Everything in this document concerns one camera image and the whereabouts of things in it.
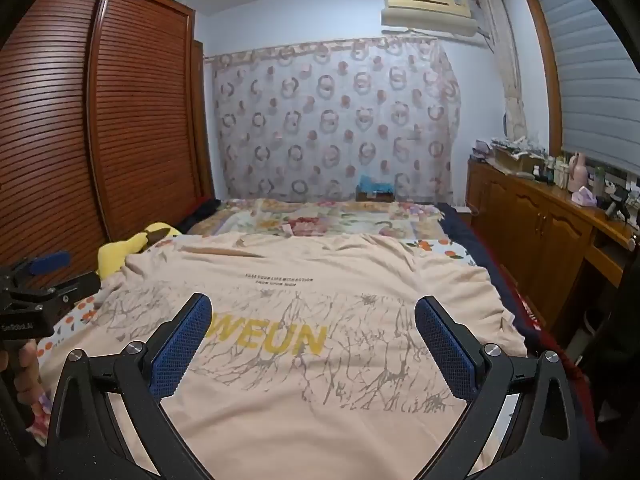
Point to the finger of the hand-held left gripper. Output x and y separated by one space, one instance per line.
65 291
50 261

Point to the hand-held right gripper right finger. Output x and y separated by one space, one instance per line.
445 345

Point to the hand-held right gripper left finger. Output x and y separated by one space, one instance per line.
182 345

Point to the beige printed t-shirt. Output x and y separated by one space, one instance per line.
300 400

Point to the person's left hand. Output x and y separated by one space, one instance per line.
30 370

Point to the orange fruit print blanket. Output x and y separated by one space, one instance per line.
75 321

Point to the yellow plush toy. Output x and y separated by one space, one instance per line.
122 250

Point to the dark blue bed cover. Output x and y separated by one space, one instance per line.
492 270

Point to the wooden louvered wardrobe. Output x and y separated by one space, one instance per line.
100 135

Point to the wooden sideboard cabinet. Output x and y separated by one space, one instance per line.
530 220

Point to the blue storage box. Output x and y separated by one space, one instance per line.
375 189

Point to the floral blanket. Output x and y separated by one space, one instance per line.
325 220

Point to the cardboard box with clutter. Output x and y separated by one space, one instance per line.
517 157

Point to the pink tissue pack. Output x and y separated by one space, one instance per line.
585 196

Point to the pink bottle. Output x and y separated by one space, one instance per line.
577 172

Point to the black hair dryer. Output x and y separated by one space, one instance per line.
619 199

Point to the circle print curtain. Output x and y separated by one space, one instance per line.
330 120

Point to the beige tied drape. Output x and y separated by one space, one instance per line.
511 85

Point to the beige air conditioner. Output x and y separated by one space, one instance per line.
430 12

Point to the wooden window frame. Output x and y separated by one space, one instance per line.
542 60

